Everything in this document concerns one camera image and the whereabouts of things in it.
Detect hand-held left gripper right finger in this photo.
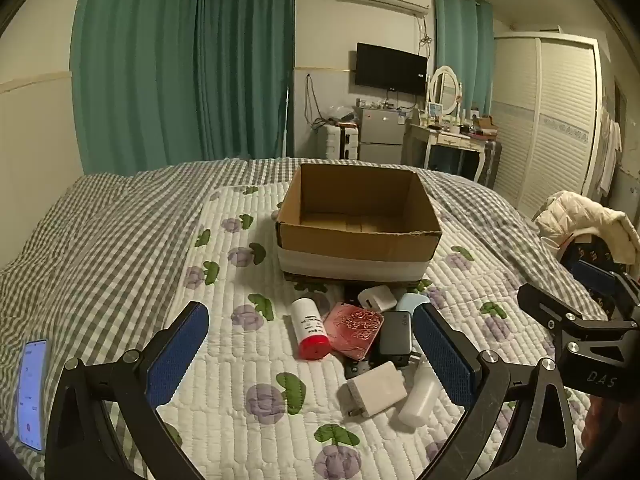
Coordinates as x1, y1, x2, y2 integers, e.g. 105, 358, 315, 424
412, 304, 583, 480

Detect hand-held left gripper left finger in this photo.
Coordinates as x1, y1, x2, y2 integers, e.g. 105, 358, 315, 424
44, 301, 210, 480

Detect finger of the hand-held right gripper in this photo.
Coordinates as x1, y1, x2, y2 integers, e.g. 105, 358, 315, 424
516, 283, 601, 348
559, 240, 640, 321

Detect pale blue rounded case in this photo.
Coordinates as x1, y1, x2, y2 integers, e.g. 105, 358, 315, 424
395, 292, 431, 317

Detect large white charger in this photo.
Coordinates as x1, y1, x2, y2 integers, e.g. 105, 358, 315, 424
346, 361, 408, 418

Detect black remote control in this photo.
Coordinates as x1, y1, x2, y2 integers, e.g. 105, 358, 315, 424
344, 284, 426, 381

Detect brown cardboard box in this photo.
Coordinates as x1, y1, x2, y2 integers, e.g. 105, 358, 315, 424
275, 162, 443, 286

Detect person's right forearm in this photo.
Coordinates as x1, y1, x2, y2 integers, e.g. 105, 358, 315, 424
577, 391, 640, 480

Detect black power bank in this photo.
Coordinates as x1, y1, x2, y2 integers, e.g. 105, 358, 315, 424
378, 311, 415, 367

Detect small white plastic bottle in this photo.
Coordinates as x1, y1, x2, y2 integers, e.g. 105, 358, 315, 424
397, 360, 443, 428

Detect white floral quilt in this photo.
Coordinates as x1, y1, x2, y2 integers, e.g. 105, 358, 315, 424
150, 182, 608, 480

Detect white padded jacket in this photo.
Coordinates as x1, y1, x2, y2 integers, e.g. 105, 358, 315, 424
532, 191, 640, 266

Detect small white charger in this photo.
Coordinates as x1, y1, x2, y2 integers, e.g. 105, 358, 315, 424
357, 285, 398, 313

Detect pink embossed case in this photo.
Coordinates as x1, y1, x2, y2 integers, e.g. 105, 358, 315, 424
322, 302, 385, 361

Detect hanging white clothes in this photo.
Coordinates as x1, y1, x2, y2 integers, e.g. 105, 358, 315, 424
595, 107, 623, 196

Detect white bottle with red cap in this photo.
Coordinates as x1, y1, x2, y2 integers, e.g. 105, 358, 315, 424
291, 298, 331, 361

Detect dark suitcase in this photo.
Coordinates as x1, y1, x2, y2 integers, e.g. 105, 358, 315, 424
482, 140, 502, 188

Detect smartphone with lit screen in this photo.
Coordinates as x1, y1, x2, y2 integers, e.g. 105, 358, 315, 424
15, 339, 51, 453

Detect white louvered wardrobe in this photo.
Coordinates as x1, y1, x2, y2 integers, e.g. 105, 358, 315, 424
492, 32, 601, 218

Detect white dressing table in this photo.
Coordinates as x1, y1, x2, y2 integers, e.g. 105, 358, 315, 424
402, 120, 493, 183

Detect small grey fridge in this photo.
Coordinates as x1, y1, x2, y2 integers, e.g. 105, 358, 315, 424
359, 106, 408, 163

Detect white suitcase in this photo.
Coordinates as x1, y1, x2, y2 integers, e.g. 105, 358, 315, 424
322, 124, 361, 161

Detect white oval mirror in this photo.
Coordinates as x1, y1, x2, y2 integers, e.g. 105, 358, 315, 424
427, 65, 463, 116

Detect white pole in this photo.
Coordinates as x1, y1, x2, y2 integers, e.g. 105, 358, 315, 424
282, 85, 291, 158

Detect narrow green curtain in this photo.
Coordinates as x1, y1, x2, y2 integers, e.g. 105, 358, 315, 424
432, 0, 496, 116

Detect wide green curtain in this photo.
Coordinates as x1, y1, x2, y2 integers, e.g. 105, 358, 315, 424
71, 0, 296, 176

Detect black wall cables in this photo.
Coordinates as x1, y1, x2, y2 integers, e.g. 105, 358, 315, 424
305, 74, 327, 127

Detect black wall television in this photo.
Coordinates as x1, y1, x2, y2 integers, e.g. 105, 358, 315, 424
355, 42, 429, 96

